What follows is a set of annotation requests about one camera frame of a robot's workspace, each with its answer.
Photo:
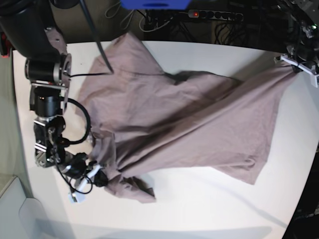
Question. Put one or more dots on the white side table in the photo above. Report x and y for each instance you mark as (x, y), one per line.
(19, 215)

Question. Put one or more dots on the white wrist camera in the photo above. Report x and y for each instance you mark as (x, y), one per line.
(314, 78)
(76, 197)

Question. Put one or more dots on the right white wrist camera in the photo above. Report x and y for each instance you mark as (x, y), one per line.
(76, 197)

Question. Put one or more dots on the blue box at top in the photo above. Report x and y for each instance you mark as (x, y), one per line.
(155, 4)

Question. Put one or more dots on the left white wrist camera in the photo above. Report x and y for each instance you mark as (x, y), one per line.
(314, 78)

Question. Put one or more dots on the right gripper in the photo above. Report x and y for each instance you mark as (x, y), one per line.
(82, 177)

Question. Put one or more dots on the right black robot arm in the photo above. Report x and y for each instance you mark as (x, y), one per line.
(30, 28)

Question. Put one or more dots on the mauve t-shirt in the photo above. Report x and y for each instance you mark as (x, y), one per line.
(144, 119)

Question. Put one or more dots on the grey power strip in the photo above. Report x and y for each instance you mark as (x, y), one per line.
(215, 15)

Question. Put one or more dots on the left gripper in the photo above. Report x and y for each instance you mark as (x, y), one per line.
(309, 66)

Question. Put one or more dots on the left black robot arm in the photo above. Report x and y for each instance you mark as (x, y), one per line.
(303, 55)

